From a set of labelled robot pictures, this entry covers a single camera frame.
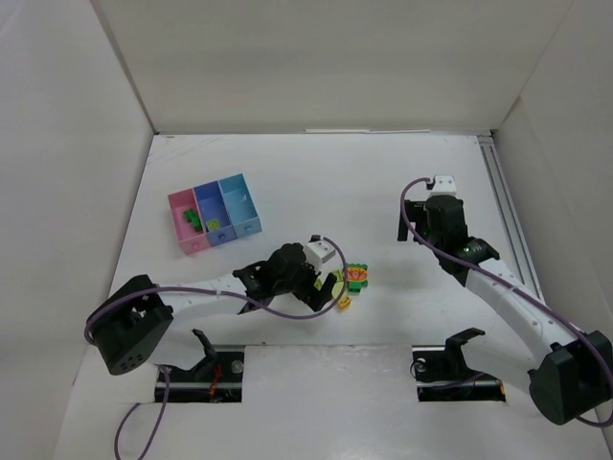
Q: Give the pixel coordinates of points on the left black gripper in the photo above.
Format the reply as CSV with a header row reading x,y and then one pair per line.
x,y
311,286

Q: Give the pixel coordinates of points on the lime green small lego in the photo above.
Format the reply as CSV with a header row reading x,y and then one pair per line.
x,y
339,275

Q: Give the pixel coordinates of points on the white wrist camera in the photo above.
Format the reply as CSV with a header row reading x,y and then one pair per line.
x,y
442,185
318,251

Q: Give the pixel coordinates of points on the pink drawer bin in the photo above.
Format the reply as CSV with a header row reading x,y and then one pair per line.
x,y
189,240

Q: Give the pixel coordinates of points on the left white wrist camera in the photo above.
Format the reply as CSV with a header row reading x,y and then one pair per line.
x,y
318,251

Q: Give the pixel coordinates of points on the white strip back edge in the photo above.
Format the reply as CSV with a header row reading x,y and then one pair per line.
x,y
339,131

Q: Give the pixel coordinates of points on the dark green square lego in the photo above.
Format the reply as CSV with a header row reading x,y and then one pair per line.
x,y
197,226
190,215

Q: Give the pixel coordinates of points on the orange flower oval lego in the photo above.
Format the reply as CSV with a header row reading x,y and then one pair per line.
x,y
356,274

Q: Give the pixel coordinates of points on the dark blue drawer bin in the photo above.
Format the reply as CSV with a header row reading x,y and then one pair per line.
x,y
211,205

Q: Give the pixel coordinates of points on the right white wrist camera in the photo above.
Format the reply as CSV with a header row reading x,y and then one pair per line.
x,y
442,185

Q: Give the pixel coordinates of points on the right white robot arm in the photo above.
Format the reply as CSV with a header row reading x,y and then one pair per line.
x,y
570,371

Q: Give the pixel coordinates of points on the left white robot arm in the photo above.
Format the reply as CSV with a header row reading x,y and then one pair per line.
x,y
131,325

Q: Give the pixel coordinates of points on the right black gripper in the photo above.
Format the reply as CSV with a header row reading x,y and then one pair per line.
x,y
415,220

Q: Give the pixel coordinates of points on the aluminium rail right edge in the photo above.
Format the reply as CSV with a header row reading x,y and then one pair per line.
x,y
522,261

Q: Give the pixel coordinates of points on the pale green curved lego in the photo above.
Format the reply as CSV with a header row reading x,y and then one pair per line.
x,y
338,291

